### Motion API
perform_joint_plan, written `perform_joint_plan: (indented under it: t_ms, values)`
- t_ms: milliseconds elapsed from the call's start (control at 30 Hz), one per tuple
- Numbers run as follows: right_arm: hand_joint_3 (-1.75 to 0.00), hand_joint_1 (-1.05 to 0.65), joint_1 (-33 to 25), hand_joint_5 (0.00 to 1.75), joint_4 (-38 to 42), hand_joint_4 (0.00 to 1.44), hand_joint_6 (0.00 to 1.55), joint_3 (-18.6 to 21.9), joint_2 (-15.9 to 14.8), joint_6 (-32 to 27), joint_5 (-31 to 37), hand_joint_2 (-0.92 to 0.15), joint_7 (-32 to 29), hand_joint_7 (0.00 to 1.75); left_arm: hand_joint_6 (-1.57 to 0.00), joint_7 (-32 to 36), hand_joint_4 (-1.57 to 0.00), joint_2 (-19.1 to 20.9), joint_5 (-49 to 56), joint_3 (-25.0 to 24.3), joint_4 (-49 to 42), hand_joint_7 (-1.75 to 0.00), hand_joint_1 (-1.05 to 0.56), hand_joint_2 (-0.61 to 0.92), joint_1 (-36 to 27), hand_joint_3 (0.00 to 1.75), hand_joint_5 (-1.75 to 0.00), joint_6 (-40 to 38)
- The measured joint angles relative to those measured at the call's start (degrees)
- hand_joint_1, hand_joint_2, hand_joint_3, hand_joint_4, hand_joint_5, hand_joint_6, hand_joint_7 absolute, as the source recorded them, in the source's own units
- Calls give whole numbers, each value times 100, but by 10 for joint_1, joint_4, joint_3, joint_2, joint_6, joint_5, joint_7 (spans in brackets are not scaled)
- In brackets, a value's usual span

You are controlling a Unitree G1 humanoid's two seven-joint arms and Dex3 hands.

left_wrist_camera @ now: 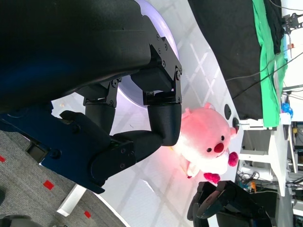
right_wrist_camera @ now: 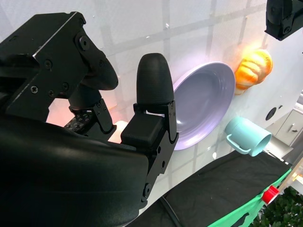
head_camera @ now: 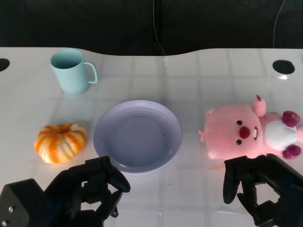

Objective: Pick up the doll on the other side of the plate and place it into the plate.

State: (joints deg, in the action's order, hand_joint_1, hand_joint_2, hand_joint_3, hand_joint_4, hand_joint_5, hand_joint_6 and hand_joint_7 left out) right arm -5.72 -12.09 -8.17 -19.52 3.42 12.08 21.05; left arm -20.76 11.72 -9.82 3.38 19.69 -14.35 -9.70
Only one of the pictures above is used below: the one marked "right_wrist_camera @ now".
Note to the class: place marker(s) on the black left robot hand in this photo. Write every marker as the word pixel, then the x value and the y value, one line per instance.
pixel 281 16

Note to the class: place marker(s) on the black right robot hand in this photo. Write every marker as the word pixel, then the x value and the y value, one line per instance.
pixel 59 170

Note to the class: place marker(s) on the pink plush doll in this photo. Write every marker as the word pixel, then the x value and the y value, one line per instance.
pixel 119 127

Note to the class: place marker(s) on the purple plate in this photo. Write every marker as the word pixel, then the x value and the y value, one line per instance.
pixel 203 99

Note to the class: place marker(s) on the orange toy pumpkin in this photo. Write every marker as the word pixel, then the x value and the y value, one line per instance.
pixel 253 68

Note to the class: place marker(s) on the grey metal cabinet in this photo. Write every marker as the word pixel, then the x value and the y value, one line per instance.
pixel 291 123

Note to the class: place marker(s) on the light blue mug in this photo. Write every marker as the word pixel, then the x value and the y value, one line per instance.
pixel 246 132

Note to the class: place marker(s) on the black cloth backdrop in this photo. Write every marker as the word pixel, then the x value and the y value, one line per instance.
pixel 213 189

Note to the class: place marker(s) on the red cap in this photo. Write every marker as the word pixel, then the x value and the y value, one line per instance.
pixel 271 194

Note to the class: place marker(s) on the green cloth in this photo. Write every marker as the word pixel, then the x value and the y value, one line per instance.
pixel 254 205

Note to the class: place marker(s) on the green artificial plant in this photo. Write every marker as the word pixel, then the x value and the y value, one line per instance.
pixel 284 210

